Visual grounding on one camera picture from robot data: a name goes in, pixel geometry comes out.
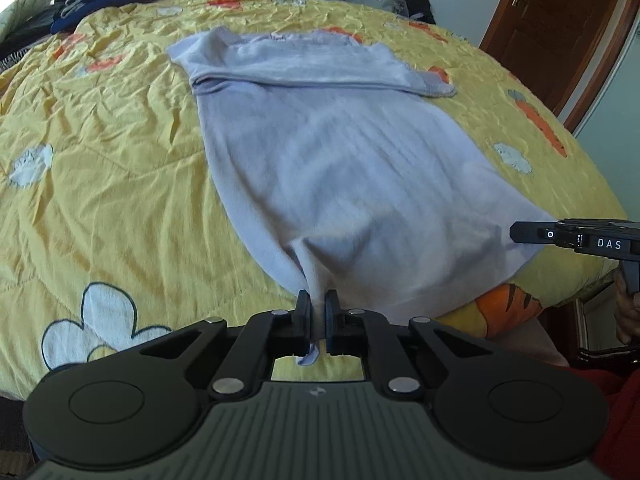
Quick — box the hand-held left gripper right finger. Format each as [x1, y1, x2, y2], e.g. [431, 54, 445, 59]
[325, 287, 501, 402]

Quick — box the brown wooden door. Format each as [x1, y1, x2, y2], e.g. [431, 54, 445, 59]
[480, 0, 640, 136]

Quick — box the person's right hand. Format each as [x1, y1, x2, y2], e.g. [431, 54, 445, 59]
[614, 267, 640, 346]

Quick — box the pale printed quilt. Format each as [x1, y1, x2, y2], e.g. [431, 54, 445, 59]
[0, 0, 56, 41]

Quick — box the beige bed sheet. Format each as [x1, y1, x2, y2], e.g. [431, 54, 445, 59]
[487, 317, 571, 367]

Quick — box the light blue long-sleeve top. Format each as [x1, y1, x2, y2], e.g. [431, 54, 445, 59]
[166, 27, 558, 366]

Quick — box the black backpack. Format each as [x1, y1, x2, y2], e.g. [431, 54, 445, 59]
[395, 0, 436, 23]

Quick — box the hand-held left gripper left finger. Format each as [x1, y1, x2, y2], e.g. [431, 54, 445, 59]
[135, 289, 313, 402]

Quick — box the yellow carrot print quilt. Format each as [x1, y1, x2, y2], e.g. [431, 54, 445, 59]
[0, 0, 628, 401]

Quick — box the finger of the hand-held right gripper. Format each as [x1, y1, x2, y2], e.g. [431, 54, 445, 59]
[510, 220, 566, 246]

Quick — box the black and white striped cloth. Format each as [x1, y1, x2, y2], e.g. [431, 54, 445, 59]
[0, 40, 31, 71]

